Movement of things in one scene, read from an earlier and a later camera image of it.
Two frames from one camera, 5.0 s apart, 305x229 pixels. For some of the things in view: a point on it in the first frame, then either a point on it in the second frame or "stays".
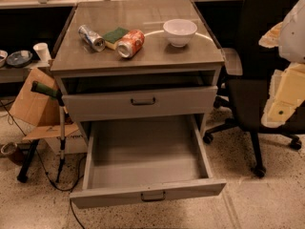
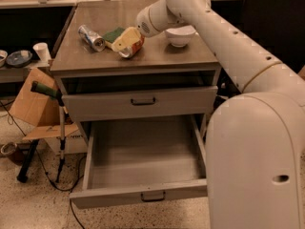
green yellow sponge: [112, 37] stays
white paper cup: [42, 51] stays
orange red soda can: [131, 43] stays
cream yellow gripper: [294, 37] to [144, 23]
